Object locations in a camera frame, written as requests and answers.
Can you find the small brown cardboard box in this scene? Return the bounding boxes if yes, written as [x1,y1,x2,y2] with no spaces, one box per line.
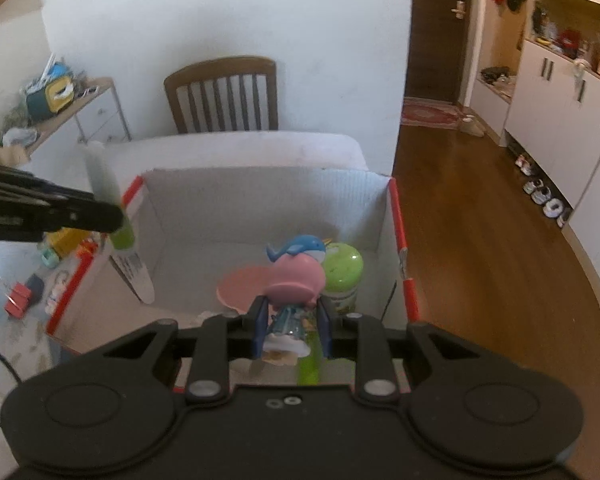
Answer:
[0,145,31,164]

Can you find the red cardboard box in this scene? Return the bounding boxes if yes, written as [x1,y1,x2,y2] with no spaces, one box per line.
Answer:
[45,167,421,396]

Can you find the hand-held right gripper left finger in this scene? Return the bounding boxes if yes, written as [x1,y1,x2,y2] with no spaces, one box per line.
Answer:
[79,296,272,405]

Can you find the white plastic bag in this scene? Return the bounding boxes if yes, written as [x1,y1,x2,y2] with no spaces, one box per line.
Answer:
[0,127,39,149]

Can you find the black cable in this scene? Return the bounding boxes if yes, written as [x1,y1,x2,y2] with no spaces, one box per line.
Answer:
[0,341,22,387]

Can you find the dark brown door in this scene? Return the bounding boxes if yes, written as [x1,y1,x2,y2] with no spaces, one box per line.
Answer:
[405,0,473,106]

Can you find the white wood-top sideboard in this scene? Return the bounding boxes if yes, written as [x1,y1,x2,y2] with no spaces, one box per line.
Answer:
[0,77,131,162]

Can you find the yellow toy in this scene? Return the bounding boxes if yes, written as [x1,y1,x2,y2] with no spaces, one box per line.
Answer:
[45,230,88,261]

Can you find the dark bags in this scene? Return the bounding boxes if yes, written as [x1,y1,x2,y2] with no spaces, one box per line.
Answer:
[480,66,516,86]

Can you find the blue packet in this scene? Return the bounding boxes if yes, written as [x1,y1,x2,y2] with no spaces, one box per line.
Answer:
[32,52,69,86]

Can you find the pink-haired doll toy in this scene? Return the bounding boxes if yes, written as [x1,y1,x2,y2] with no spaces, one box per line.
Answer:
[252,234,327,366]

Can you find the brown wooden chair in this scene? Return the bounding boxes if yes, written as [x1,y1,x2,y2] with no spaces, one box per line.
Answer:
[163,56,279,134]

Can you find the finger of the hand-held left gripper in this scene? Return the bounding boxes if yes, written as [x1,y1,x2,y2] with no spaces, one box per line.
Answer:
[0,162,61,189]
[0,180,126,234]

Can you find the row of shelf ornaments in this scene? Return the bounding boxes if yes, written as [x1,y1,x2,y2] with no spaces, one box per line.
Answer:
[530,5,600,73]

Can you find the white shelf cabinet unit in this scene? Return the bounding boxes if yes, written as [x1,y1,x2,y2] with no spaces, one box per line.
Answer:
[467,0,600,233]

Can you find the lime green plastic piece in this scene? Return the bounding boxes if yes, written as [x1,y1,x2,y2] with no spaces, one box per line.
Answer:
[297,332,326,386]

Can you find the pink bowl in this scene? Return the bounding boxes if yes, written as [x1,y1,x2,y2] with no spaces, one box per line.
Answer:
[216,266,281,313]

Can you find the white bottle green cap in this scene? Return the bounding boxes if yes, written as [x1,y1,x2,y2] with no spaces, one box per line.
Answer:
[324,242,365,316]

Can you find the red binder clip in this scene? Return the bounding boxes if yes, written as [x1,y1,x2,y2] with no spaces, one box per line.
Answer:
[0,276,34,319]

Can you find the small white figure card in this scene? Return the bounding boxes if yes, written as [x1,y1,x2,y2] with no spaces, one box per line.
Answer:
[47,270,74,311]

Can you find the red patterned doormat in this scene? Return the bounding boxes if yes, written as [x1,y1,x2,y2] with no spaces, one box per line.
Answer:
[400,100,462,130]

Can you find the white and green tube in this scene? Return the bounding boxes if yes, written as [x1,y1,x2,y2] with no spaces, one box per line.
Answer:
[83,141,155,304]

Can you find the row of shoes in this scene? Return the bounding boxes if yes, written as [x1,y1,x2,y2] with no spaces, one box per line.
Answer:
[515,152,574,229]

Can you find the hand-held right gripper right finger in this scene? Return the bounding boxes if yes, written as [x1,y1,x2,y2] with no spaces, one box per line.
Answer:
[316,297,501,405]

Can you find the teal and yellow tissue box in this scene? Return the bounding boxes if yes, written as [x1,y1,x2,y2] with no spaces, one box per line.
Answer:
[24,76,76,121]

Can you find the pair of beige slippers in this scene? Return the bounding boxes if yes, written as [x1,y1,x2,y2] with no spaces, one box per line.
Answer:
[459,114,487,137]

